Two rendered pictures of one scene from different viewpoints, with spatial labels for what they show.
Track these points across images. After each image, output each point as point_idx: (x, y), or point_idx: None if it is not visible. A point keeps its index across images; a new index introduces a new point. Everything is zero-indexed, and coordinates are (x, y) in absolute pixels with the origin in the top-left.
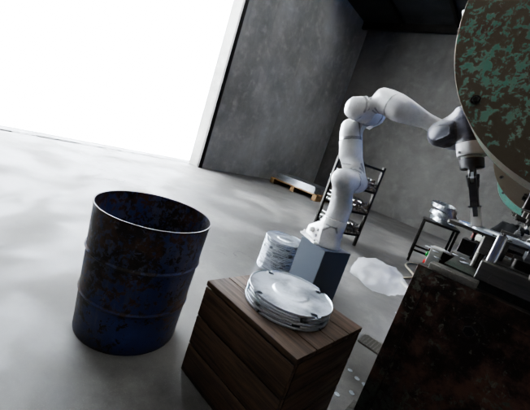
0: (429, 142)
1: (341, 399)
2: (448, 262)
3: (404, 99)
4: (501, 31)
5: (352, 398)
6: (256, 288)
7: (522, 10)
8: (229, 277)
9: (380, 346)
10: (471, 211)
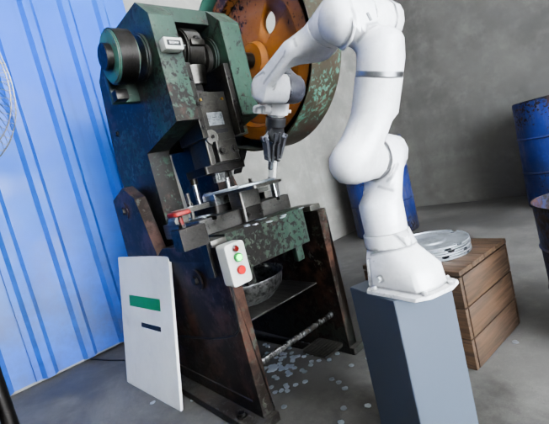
0: (301, 98)
1: (364, 357)
2: (292, 209)
3: None
4: None
5: (351, 362)
6: (455, 232)
7: None
8: (493, 246)
9: (313, 347)
10: (276, 165)
